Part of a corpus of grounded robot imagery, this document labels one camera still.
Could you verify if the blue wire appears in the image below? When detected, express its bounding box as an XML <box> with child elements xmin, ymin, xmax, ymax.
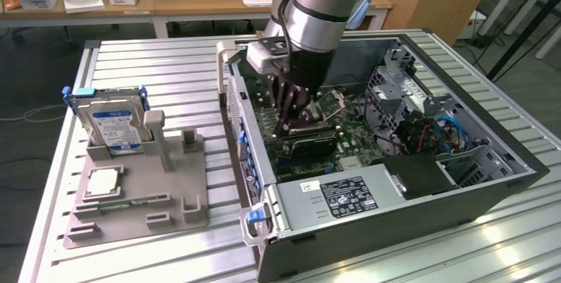
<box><xmin>433</xmin><ymin>115</ymin><xmax>473</xmax><ymax>153</ymax></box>

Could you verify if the silver CPU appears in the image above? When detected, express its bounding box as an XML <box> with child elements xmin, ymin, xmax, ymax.
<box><xmin>86</xmin><ymin>169</ymin><xmax>123</xmax><ymax>198</ymax></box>

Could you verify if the green graphics card black fan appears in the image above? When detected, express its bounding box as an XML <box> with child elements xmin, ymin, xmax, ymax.
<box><xmin>266</xmin><ymin>130</ymin><xmax>340</xmax><ymax>165</ymax></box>

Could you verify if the dark arm cable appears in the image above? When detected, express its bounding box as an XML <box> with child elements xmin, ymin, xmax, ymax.
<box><xmin>278</xmin><ymin>0</ymin><xmax>304</xmax><ymax>74</ymax></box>

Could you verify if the green motherboard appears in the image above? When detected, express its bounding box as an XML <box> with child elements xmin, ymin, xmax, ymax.
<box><xmin>252</xmin><ymin>85</ymin><xmax>388</xmax><ymax>182</ymax></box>

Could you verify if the black slanted pole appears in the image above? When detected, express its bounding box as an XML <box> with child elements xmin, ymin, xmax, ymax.
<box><xmin>485</xmin><ymin>0</ymin><xmax>561</xmax><ymax>83</ymax></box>

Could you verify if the grey metal disk bay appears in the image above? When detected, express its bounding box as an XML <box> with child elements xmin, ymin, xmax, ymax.
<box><xmin>437</xmin><ymin>140</ymin><xmax>525</xmax><ymax>188</ymax></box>

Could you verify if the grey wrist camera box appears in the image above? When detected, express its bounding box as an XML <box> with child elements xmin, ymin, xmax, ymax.
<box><xmin>245</xmin><ymin>36</ymin><xmax>294</xmax><ymax>74</ymax></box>

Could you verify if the hard disk with blue bracket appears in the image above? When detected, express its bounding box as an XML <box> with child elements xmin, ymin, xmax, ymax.
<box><xmin>61</xmin><ymin>84</ymin><xmax>151</xmax><ymax>156</ymax></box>

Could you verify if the grey power supply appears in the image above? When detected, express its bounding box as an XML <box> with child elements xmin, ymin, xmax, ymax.
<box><xmin>268</xmin><ymin>163</ymin><xmax>409</xmax><ymax>232</ymax></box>

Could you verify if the black wire bundle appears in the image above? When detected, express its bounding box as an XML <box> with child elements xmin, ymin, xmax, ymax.
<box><xmin>389</xmin><ymin>112</ymin><xmax>440</xmax><ymax>156</ymax></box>

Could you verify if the black open PC case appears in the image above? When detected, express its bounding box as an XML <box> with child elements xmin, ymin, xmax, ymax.
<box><xmin>216</xmin><ymin>28</ymin><xmax>552</xmax><ymax>283</ymax></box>

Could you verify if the CPU socket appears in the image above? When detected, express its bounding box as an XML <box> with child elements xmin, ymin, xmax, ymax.
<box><xmin>292</xmin><ymin>117</ymin><xmax>330</xmax><ymax>133</ymax></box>

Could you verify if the white box with round dish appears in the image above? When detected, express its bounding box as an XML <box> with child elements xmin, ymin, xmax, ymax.
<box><xmin>63</xmin><ymin>0</ymin><xmax>107</xmax><ymax>14</ymax></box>

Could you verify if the grey parts rack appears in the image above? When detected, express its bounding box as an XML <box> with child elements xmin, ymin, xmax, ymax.
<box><xmin>63</xmin><ymin>108</ymin><xmax>210</xmax><ymax>250</ymax></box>

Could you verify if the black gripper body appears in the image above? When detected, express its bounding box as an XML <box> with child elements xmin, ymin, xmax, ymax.
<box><xmin>288</xmin><ymin>49</ymin><xmax>338</xmax><ymax>94</ymax></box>

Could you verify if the black power strip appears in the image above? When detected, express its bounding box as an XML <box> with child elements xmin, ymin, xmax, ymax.
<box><xmin>471</xmin><ymin>35</ymin><xmax>495</xmax><ymax>49</ymax></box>

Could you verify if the silver chipset heatsink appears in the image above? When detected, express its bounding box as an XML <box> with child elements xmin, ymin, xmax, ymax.
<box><xmin>340</xmin><ymin>156</ymin><xmax>368</xmax><ymax>170</ymax></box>

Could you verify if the white box with red mark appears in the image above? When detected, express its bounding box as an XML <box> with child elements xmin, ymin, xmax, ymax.
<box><xmin>456</xmin><ymin>10</ymin><xmax>487</xmax><ymax>41</ymax></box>

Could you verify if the metal socket cover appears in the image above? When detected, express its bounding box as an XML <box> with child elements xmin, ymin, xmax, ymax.
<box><xmin>318</xmin><ymin>89</ymin><xmax>349</xmax><ymax>121</ymax></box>

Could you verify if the perforated metal drive cage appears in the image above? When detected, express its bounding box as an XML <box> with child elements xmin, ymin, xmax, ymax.
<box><xmin>367</xmin><ymin>46</ymin><xmax>440</xmax><ymax>139</ymax></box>

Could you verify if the green RAM stick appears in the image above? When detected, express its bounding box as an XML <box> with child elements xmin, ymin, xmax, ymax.
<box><xmin>98</xmin><ymin>198</ymin><xmax>154</xmax><ymax>210</ymax></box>

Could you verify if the wooden cabinet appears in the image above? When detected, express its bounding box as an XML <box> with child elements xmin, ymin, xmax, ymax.
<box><xmin>377</xmin><ymin>0</ymin><xmax>501</xmax><ymax>47</ymax></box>

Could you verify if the white table frame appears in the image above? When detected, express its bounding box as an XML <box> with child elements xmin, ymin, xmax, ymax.
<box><xmin>476</xmin><ymin>0</ymin><xmax>561</xmax><ymax>60</ymax></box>

